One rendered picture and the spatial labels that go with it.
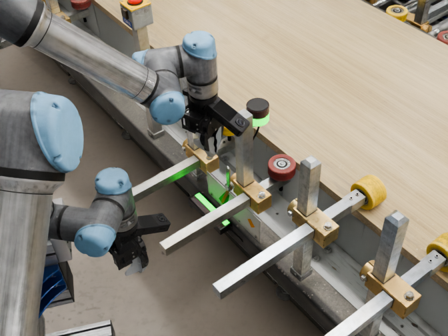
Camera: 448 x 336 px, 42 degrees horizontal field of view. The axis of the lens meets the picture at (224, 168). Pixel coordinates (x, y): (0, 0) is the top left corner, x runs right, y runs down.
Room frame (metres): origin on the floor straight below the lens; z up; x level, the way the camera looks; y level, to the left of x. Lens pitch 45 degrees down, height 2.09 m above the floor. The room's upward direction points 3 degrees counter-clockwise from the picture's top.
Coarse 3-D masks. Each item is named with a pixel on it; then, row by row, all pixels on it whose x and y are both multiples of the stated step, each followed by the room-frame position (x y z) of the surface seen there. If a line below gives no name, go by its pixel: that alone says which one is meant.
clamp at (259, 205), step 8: (232, 176) 1.19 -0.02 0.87; (240, 184) 1.16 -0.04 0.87; (256, 184) 1.15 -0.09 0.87; (240, 192) 1.15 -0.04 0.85; (248, 192) 1.12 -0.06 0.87; (256, 192) 1.12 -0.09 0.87; (256, 200) 1.09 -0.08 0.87; (264, 200) 1.09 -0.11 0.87; (256, 208) 1.09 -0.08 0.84; (264, 208) 1.09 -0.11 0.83
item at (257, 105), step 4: (252, 100) 1.22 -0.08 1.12; (256, 100) 1.21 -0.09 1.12; (260, 100) 1.21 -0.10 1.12; (264, 100) 1.21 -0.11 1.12; (248, 104) 1.20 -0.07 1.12; (252, 104) 1.20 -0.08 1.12; (256, 104) 1.20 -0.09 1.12; (260, 104) 1.20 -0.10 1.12; (264, 104) 1.20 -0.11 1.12; (268, 104) 1.20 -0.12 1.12; (252, 108) 1.18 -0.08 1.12; (256, 108) 1.18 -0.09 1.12; (260, 108) 1.18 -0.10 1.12; (264, 108) 1.18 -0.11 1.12; (256, 132) 1.19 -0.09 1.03
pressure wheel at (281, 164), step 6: (276, 156) 1.23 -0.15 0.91; (282, 156) 1.22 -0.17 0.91; (288, 156) 1.22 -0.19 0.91; (270, 162) 1.20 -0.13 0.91; (276, 162) 1.20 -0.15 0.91; (282, 162) 1.19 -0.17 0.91; (288, 162) 1.20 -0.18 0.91; (294, 162) 1.20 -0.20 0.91; (270, 168) 1.18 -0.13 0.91; (276, 168) 1.18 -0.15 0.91; (282, 168) 1.18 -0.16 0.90; (288, 168) 1.17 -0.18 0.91; (294, 168) 1.17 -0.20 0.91; (270, 174) 1.18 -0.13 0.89; (276, 174) 1.16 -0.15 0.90; (282, 174) 1.16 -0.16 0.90; (288, 174) 1.16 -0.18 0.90; (294, 174) 1.17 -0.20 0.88; (276, 180) 1.16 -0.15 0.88; (282, 180) 1.16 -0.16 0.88
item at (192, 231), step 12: (264, 180) 1.18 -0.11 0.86; (288, 180) 1.19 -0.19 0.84; (228, 204) 1.09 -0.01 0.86; (240, 204) 1.09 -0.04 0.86; (204, 216) 1.05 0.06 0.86; (216, 216) 1.05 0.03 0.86; (228, 216) 1.07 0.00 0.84; (192, 228) 1.01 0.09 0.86; (204, 228) 1.02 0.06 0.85; (168, 240) 0.98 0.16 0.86; (180, 240) 0.98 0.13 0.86; (192, 240) 1.00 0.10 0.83; (168, 252) 0.95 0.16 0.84
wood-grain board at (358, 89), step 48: (96, 0) 2.20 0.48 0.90; (192, 0) 2.16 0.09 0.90; (240, 0) 2.14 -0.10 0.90; (288, 0) 2.12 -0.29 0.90; (336, 0) 2.10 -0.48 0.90; (240, 48) 1.80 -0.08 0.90; (288, 48) 1.78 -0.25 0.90; (336, 48) 1.76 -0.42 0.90; (384, 48) 1.75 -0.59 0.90; (432, 48) 1.73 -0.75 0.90; (240, 96) 1.52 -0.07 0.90; (288, 96) 1.51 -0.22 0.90; (336, 96) 1.49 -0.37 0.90; (384, 96) 1.48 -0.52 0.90; (432, 96) 1.47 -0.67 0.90; (288, 144) 1.28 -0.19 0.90; (336, 144) 1.27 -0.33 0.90; (384, 144) 1.26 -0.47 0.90; (432, 144) 1.25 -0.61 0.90; (336, 192) 1.08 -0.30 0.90; (432, 192) 1.06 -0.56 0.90; (432, 240) 0.90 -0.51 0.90
